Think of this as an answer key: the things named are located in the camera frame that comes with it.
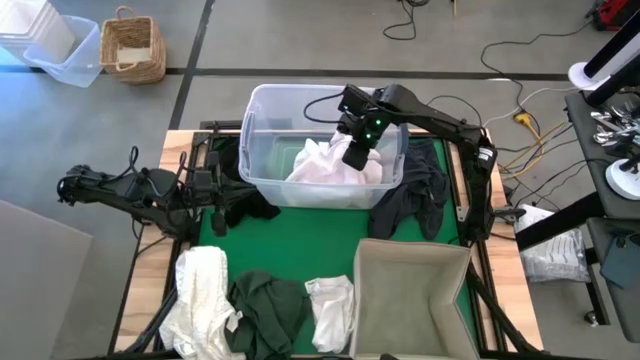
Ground wicker basket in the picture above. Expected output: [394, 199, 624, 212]
[99, 5, 167, 85]

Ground black table frame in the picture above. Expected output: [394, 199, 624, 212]
[107, 119, 546, 360]

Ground black side table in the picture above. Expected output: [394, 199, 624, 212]
[514, 64, 640, 344]

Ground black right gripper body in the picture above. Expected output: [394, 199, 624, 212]
[342, 107, 399, 154]

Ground grey board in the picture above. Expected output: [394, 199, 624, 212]
[0, 199, 94, 360]

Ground pinkish white garment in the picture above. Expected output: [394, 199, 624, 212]
[284, 132, 384, 187]

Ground silver metal utensils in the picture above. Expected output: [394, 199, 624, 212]
[589, 102, 639, 147]

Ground yellow extension cable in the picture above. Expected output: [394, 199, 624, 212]
[499, 112, 569, 179]

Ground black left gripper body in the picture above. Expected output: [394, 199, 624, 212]
[189, 167, 227, 207]

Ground white floor cable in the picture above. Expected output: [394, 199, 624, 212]
[482, 85, 579, 127]

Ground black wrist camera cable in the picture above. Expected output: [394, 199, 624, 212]
[303, 92, 346, 125]

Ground white stand with black pole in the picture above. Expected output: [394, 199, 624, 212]
[567, 9, 640, 92]
[604, 155, 640, 201]

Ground red toolbox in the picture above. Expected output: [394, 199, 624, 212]
[592, 0, 640, 32]

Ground small white garment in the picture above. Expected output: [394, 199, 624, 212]
[304, 274, 356, 355]

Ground dark blue pouch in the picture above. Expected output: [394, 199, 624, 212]
[599, 232, 640, 291]

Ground looped black floor cable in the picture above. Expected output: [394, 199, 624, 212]
[382, 0, 431, 42]

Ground black garment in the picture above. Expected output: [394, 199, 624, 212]
[219, 139, 282, 230]

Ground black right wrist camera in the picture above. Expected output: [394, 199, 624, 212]
[337, 83, 374, 119]

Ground small clear plastic bin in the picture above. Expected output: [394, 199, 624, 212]
[22, 14, 104, 89]

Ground white plastic bag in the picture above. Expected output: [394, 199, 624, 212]
[514, 203, 592, 284]

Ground long black floor cable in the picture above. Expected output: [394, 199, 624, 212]
[479, 19, 599, 109]

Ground large cream white garment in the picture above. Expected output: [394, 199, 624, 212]
[159, 245, 246, 360]

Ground dark navy garment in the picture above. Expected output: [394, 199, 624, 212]
[368, 138, 451, 241]

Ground large clear plastic bin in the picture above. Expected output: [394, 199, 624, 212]
[238, 83, 409, 210]

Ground dark green garment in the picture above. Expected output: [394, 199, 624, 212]
[225, 269, 310, 360]

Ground white stacked bins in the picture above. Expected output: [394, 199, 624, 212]
[0, 0, 76, 64]

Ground beige fabric storage box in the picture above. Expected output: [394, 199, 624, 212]
[348, 238, 481, 360]

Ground green table mat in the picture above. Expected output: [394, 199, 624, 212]
[197, 137, 476, 356]

